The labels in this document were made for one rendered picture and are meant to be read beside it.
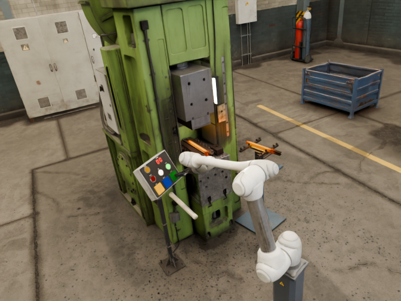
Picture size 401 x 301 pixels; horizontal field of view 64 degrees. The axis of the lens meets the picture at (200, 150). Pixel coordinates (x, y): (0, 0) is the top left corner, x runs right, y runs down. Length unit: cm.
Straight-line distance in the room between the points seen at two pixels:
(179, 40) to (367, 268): 259
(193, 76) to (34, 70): 551
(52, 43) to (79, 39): 55
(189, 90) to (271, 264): 148
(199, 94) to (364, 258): 214
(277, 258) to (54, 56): 661
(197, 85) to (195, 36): 41
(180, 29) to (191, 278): 220
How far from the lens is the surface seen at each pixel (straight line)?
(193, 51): 285
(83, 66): 789
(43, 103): 799
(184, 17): 279
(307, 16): 986
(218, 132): 320
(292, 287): 251
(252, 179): 188
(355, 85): 608
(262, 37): 1046
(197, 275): 324
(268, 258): 214
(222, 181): 320
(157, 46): 269
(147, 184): 254
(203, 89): 280
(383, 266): 348
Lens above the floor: 243
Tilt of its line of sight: 28 degrees down
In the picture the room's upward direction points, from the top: 7 degrees counter-clockwise
